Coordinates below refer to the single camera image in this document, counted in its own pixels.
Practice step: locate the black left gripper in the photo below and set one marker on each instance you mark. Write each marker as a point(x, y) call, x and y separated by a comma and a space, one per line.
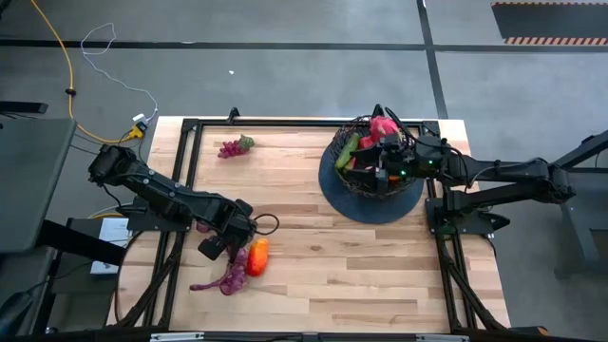
point(240, 225)

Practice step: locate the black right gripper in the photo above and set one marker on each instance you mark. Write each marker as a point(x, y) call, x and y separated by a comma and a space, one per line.
point(396, 159)

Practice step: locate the green cucumber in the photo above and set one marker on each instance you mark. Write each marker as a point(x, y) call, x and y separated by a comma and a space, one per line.
point(347, 152)

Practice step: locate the orange red mango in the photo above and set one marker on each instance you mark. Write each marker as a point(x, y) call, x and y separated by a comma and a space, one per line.
point(258, 259)

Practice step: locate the pink dragon fruit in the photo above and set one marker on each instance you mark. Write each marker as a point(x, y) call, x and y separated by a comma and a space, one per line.
point(382, 127)

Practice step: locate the red grape bunch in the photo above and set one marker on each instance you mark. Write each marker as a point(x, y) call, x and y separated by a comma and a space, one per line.
point(230, 148)

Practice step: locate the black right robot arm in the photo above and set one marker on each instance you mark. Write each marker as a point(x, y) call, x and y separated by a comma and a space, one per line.
point(513, 171)

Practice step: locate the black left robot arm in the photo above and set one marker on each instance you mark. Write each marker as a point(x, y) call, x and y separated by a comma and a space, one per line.
point(166, 195)

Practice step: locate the dark blue round mat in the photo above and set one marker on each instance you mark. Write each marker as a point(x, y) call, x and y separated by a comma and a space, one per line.
point(366, 211)

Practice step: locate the white power adapter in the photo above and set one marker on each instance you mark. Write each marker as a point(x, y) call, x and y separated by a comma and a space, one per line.
point(139, 118)

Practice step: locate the dark grey desk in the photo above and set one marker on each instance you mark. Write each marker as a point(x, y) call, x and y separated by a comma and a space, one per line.
point(28, 180)

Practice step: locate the black metal stand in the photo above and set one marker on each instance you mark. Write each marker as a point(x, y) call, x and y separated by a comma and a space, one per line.
point(584, 149)

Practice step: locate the black hazard striped mat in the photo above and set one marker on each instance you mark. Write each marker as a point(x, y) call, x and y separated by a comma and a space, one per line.
point(546, 21)

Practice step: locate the black flat bar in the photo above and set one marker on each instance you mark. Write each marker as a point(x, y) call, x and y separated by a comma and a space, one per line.
point(24, 107)

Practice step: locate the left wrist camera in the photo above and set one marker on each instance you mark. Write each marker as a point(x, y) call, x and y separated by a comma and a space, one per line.
point(212, 247)

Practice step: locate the black aluminium table frame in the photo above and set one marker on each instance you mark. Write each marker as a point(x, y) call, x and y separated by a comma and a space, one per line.
point(285, 123)

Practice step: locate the silver metal bracket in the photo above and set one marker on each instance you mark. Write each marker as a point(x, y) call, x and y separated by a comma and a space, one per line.
point(442, 338)
point(176, 336)

